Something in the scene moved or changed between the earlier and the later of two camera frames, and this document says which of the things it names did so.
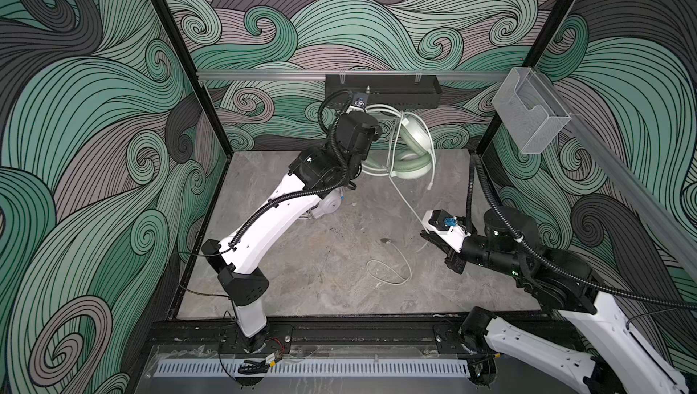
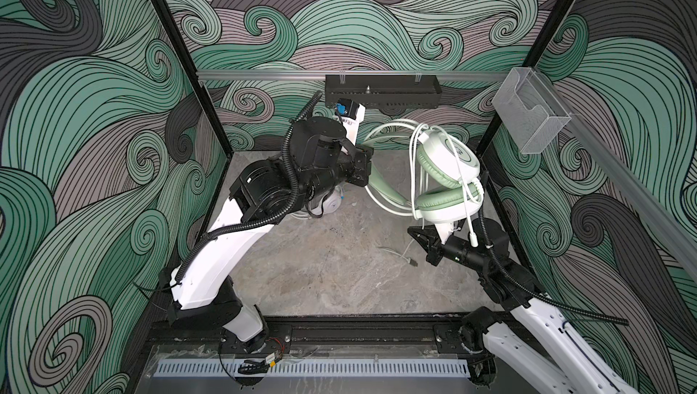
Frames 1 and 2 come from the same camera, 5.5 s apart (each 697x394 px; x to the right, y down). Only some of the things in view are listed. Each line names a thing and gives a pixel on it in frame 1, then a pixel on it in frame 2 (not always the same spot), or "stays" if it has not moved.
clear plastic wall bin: [531, 109] stays
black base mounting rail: [338, 334] stays
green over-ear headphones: [410, 161] -> [456, 189]
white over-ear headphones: [329, 204] stays
